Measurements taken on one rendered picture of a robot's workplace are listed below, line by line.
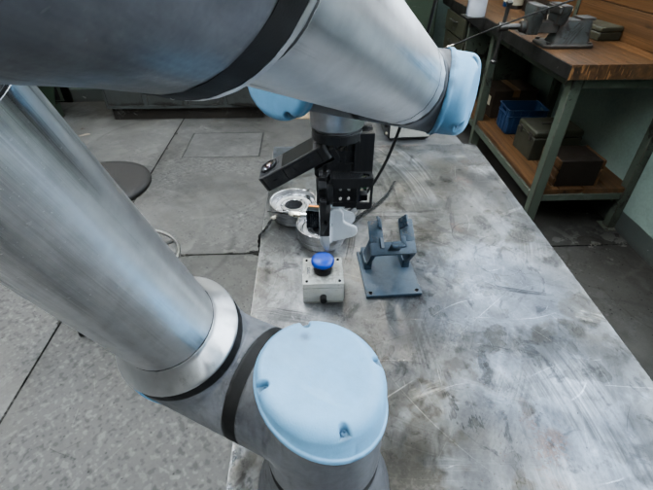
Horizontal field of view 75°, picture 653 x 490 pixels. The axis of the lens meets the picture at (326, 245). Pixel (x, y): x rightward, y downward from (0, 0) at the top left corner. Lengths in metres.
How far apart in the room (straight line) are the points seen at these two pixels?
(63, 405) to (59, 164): 1.60
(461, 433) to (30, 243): 0.53
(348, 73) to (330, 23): 0.04
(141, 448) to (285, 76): 1.50
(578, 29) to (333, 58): 2.27
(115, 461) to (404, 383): 1.14
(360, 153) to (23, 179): 0.45
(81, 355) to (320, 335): 1.59
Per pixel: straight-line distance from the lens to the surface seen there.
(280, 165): 0.62
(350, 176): 0.61
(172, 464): 1.55
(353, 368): 0.38
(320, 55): 0.18
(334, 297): 0.74
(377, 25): 0.21
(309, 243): 0.84
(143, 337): 0.34
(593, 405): 0.73
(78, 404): 1.79
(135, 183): 1.60
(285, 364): 0.38
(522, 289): 0.85
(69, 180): 0.25
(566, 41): 2.41
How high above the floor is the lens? 1.33
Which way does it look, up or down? 38 degrees down
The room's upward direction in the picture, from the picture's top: straight up
